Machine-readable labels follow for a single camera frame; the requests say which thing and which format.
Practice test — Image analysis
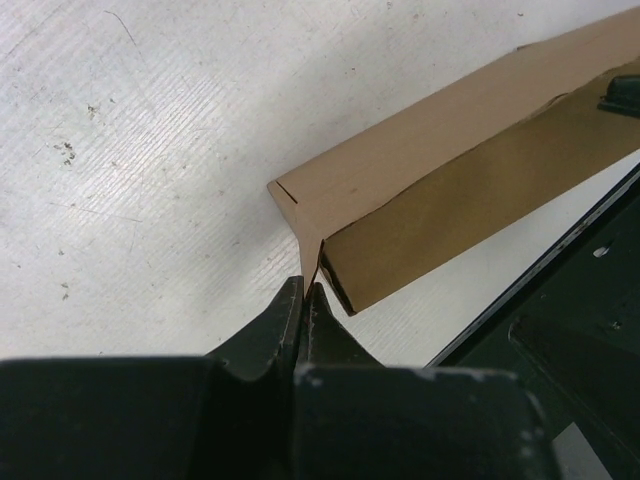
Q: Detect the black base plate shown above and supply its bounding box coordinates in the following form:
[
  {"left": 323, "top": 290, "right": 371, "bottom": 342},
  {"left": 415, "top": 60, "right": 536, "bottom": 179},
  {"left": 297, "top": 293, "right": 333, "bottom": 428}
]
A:
[{"left": 435, "top": 170, "right": 639, "bottom": 479}]

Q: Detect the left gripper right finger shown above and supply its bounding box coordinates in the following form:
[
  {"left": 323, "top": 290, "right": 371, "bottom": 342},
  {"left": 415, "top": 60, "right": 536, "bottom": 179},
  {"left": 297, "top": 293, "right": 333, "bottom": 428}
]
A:
[{"left": 294, "top": 285, "right": 550, "bottom": 479}]

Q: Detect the brown paper box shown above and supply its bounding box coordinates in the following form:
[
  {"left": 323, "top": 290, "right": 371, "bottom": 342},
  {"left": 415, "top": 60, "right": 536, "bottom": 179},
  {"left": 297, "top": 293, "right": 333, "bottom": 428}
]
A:
[{"left": 268, "top": 8, "right": 639, "bottom": 314}]

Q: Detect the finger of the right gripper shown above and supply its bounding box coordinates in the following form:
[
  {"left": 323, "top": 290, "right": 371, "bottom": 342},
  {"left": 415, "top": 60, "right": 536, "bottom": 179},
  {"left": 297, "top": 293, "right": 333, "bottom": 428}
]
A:
[{"left": 597, "top": 75, "right": 640, "bottom": 119}]

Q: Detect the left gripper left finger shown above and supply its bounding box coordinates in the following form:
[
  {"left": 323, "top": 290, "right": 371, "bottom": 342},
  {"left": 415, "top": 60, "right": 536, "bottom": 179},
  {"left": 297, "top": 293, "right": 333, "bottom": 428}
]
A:
[{"left": 1, "top": 276, "right": 304, "bottom": 479}]

